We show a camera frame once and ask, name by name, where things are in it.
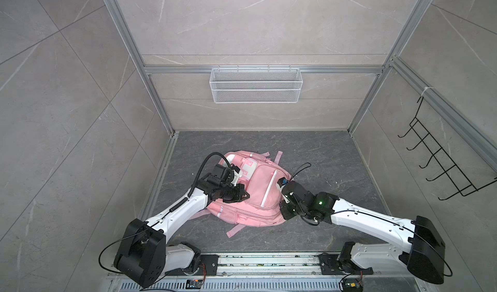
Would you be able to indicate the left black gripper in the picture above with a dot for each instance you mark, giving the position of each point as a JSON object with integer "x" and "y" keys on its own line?
{"x": 239, "y": 196}

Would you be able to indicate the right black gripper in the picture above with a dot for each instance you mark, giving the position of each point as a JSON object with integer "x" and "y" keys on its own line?
{"x": 285, "y": 214}

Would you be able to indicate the pink school backpack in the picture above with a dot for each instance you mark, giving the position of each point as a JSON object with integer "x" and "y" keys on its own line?
{"x": 262, "y": 178}

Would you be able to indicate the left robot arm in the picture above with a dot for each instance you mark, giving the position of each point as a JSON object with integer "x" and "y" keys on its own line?
{"x": 144, "y": 253}

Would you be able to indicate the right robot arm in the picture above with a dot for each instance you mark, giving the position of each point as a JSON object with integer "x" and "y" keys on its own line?
{"x": 407, "y": 245}

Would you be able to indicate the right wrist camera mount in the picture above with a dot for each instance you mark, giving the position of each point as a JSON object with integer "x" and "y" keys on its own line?
{"x": 287, "y": 189}

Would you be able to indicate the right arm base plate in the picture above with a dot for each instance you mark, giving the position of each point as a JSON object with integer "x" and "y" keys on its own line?
{"x": 334, "y": 264}

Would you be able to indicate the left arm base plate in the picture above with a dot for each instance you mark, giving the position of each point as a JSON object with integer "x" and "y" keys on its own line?
{"x": 204, "y": 264}

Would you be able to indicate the aluminium mounting rail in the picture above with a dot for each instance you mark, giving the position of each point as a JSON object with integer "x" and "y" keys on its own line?
{"x": 268, "y": 265}

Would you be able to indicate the white wire mesh basket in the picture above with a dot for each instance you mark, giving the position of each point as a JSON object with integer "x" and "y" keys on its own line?
{"x": 255, "y": 85}

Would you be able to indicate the black wall hook rack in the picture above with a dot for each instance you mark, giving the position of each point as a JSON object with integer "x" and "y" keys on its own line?
{"x": 441, "y": 156}

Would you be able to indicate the white cable tie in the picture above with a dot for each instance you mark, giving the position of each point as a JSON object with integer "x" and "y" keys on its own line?
{"x": 425, "y": 89}

